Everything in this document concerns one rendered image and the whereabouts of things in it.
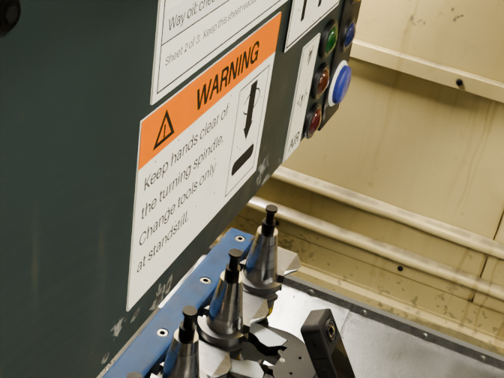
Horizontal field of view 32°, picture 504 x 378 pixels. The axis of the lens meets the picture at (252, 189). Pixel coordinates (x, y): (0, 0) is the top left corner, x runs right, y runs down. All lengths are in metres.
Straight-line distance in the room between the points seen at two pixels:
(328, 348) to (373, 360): 0.66
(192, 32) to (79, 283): 0.12
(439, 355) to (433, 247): 0.22
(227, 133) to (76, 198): 0.15
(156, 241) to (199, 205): 0.05
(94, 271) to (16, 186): 0.09
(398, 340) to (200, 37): 1.32
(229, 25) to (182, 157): 0.07
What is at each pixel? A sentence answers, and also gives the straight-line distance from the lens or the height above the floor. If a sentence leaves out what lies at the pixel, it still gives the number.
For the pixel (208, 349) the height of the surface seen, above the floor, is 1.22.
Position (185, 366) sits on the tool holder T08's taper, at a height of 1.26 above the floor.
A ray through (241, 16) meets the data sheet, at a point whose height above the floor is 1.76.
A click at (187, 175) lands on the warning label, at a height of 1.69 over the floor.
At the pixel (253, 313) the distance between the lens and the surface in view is 1.08.
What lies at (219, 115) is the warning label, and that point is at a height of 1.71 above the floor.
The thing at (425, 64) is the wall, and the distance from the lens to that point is 1.41.
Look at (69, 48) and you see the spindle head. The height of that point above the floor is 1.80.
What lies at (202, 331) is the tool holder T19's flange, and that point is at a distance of 1.04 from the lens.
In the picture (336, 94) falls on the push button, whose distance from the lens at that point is 0.66.
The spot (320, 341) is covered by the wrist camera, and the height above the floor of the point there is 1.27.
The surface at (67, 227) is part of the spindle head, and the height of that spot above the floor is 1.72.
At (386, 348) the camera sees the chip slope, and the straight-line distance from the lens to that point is 1.67.
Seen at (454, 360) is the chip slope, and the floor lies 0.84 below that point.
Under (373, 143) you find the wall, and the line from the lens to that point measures 1.51.
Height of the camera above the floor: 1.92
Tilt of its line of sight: 33 degrees down
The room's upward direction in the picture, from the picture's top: 9 degrees clockwise
